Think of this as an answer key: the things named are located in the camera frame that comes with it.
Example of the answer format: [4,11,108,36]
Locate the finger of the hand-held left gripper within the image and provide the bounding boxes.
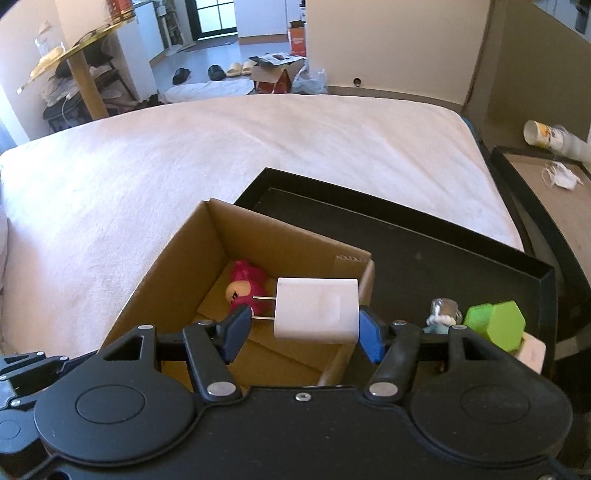
[0,353,70,409]

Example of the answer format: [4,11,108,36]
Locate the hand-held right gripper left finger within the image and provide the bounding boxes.
[99,305,254,402]

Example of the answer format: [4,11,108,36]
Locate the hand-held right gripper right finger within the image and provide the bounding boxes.
[358,307,509,402]

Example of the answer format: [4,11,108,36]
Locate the pink doll figurine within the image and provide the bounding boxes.
[225,260,271,317]

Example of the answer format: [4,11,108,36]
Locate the white charger plug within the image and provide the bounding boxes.
[252,277,361,346]

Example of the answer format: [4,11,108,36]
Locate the grey bunny figurine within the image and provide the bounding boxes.
[422,298,462,334]

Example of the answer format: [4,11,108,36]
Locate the black shallow tray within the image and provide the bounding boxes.
[233,167,557,402]

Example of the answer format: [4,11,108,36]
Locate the brown cardboard box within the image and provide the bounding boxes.
[100,198,376,393]

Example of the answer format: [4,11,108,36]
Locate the green hexagonal container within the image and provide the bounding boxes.
[463,301,527,354]

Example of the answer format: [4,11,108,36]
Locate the small white box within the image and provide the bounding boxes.
[515,335,546,374]

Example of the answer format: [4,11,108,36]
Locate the white floor mat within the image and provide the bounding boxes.
[164,79,257,103]

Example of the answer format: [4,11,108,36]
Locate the white face mask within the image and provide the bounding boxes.
[542,161,583,190]

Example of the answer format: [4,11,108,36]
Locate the open red cardboard box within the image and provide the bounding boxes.
[248,53,308,95]

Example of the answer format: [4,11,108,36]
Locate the clear plastic bag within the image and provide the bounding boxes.
[292,69,329,95]

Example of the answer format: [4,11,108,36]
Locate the stack of paper cups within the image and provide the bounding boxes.
[523,120,591,160]

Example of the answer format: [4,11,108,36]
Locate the dark door mat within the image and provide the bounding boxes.
[187,39,238,51]

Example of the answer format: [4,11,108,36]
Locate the black chair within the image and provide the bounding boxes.
[44,46,139,134]

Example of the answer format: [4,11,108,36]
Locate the yellow table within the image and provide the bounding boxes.
[17,16,139,121]

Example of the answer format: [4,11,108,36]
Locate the orange carton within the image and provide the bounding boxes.
[288,21,308,57]

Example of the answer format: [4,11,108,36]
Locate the white kitchen cabinet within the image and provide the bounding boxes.
[136,2,163,63]

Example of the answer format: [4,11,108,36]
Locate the black framed glass door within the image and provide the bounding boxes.
[191,0,238,35]

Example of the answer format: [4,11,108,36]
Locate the clear plastic jar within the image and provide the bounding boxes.
[34,23,65,65]

